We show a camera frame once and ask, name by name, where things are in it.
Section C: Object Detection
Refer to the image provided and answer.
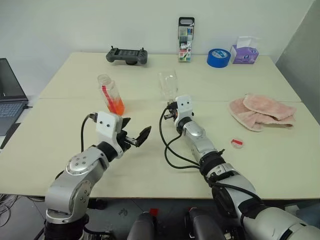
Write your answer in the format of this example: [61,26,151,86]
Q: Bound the clear plastic bottle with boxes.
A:
[157,69,180,103]

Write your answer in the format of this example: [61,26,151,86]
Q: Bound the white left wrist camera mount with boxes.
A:
[95,110,124,160]

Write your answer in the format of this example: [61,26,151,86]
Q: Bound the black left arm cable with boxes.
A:
[80,112,99,153]

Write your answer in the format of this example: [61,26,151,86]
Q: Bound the grey floor cables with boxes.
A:
[0,193,19,222]

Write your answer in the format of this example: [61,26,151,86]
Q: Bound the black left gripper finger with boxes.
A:
[135,125,153,148]
[120,117,132,131]

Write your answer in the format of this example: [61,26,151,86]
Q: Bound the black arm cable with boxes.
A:
[80,112,99,153]
[159,106,265,216]

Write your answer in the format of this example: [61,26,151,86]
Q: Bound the grey handheld remote controller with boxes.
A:
[105,45,149,66]

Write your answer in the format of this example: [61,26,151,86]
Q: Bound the bottle with orange liquid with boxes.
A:
[96,73,126,117]

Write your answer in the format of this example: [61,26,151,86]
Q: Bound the marker pen set case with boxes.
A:
[177,16,196,63]

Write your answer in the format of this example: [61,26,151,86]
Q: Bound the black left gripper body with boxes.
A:
[116,129,141,154]

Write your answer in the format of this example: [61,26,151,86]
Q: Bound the blue tape roll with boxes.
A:
[206,48,231,69]

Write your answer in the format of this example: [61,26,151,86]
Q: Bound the grey laptop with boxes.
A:
[0,57,30,137]

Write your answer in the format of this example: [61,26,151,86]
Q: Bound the pink towel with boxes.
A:
[228,92,298,133]

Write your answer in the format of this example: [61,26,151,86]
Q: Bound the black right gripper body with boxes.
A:
[163,106,179,121]

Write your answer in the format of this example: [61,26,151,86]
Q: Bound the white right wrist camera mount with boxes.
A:
[173,94,195,126]

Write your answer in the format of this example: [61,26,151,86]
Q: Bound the dark rounded shape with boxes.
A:
[184,206,227,240]
[126,211,156,240]

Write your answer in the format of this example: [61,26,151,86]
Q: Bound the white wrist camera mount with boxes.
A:
[173,94,195,126]
[95,110,124,160]

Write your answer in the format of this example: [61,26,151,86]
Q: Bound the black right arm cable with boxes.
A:
[159,106,265,216]

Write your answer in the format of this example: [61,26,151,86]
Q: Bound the purple tissue box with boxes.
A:
[229,35,260,65]

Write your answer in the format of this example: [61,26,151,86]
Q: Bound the red white bottle cap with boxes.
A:
[230,137,245,149]

